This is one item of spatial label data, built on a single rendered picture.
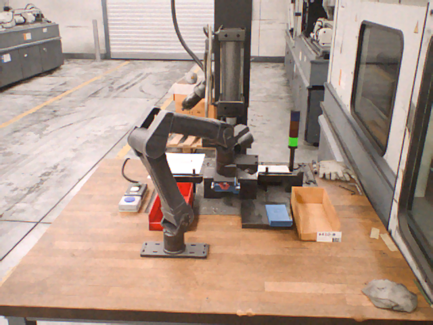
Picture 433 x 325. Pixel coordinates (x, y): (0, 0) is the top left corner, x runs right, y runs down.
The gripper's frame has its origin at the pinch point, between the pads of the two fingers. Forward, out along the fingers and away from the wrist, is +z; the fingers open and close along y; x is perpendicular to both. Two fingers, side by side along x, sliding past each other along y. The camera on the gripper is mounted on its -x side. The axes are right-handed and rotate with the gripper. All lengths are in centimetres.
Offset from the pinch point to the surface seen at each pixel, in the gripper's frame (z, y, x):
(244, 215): 7.5, -6.0, -7.1
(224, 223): 8.4, -9.1, -0.5
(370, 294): -8, -39, -39
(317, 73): 148, 278, -85
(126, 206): 9.3, -2.8, 34.7
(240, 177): 9.0, 12.5, -5.4
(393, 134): 3, 32, -64
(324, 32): 146, 358, -101
